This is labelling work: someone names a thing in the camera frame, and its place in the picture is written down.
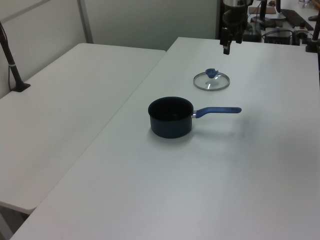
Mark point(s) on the black equipment box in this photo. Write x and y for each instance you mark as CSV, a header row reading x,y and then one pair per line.
x,y
277,37

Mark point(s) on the black camera stand pole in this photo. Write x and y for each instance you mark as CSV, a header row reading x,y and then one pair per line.
x,y
12,67

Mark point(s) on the dark keyboard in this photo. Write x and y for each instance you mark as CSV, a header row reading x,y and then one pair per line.
x,y
295,17

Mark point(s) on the dark blue saucepan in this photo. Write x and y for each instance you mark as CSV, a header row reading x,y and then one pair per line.
x,y
170,125

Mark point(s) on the grey metal partition post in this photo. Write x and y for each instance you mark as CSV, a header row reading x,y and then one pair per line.
x,y
85,22

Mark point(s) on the glass lid with blue knob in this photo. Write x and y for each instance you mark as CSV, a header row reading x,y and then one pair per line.
x,y
211,83

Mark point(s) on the white folding side table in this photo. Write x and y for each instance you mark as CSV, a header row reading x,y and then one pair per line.
x,y
62,100

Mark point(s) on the black clamp pole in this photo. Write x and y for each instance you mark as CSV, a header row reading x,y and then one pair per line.
x,y
315,37

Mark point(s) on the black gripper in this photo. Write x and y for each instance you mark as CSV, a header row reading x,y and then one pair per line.
x,y
234,17

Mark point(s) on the black desk stand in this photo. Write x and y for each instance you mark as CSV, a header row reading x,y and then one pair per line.
x,y
263,12

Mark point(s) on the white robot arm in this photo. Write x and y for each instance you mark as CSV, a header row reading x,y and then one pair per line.
x,y
236,2

